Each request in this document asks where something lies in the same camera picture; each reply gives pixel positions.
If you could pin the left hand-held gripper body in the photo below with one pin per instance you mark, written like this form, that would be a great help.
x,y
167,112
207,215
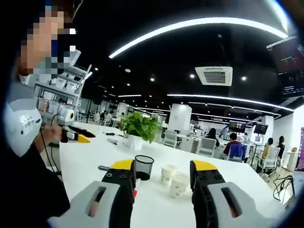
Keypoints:
x,y
67,117

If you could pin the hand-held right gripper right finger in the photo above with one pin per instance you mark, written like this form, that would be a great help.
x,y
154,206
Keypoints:
x,y
247,197

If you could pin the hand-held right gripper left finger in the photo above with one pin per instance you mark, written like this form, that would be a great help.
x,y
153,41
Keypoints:
x,y
95,190

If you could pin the dark whiteboard marker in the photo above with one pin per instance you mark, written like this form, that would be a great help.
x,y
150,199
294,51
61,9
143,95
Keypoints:
x,y
114,134
112,141

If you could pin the red capped whiteboard marker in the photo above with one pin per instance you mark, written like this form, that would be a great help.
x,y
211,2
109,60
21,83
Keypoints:
x,y
135,193

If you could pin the black mesh pen holder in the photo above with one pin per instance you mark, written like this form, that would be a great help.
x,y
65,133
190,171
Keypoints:
x,y
143,167

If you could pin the white printed paper cup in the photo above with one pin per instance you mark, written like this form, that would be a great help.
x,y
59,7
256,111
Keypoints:
x,y
168,174
178,186

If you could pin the person's left hand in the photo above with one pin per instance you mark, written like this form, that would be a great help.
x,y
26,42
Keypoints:
x,y
55,134

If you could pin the white storage shelf rack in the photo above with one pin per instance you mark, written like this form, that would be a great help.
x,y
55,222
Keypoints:
x,y
66,83

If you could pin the white office chair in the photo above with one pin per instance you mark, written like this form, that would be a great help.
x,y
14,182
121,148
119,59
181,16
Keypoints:
x,y
207,147
270,159
170,139

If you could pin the white chest device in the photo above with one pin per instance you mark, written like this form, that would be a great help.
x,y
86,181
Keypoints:
x,y
21,128

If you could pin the green potted plant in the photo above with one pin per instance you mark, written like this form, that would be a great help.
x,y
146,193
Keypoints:
x,y
140,128

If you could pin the person's black shirt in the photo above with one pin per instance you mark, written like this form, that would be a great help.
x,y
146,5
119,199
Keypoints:
x,y
31,190

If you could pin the background monitor screen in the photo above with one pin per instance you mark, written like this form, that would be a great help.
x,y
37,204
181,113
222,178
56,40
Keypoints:
x,y
236,126
260,129

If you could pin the ceiling air conditioner vent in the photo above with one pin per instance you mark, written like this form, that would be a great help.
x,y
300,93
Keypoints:
x,y
213,75

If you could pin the hanging dark monitor screen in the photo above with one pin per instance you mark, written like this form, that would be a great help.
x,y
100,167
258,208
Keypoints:
x,y
288,66

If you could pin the curved ceiling light strip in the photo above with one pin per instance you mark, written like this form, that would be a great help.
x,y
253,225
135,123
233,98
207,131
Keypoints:
x,y
190,23

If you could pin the purple wall poster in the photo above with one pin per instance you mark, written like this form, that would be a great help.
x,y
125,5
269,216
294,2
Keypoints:
x,y
300,149

